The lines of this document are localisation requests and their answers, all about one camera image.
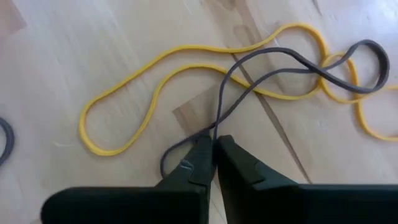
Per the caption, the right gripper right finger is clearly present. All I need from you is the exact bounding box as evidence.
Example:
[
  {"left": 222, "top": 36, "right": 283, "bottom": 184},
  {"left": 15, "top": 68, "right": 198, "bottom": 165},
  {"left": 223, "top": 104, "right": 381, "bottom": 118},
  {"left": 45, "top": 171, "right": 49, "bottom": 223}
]
[{"left": 217, "top": 135, "right": 398, "bottom": 224}]

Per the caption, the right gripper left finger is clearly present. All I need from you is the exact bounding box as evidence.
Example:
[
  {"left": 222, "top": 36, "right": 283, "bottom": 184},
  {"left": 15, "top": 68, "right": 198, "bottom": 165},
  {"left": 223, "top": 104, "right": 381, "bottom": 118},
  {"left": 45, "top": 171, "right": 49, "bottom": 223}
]
[{"left": 40, "top": 135, "right": 217, "bottom": 224}]

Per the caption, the long yellow rubber band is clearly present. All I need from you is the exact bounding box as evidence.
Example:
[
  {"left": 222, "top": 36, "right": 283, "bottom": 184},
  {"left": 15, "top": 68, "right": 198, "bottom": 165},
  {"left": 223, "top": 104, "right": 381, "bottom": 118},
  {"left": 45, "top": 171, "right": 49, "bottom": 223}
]
[{"left": 78, "top": 22, "right": 330, "bottom": 157}]

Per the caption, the dark grey rubber band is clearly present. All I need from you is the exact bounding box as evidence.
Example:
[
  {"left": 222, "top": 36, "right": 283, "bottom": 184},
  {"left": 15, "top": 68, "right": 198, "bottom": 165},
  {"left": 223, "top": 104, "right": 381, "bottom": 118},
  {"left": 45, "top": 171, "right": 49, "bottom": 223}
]
[
  {"left": 160, "top": 39, "right": 391, "bottom": 180},
  {"left": 0, "top": 116, "right": 16, "bottom": 167}
]

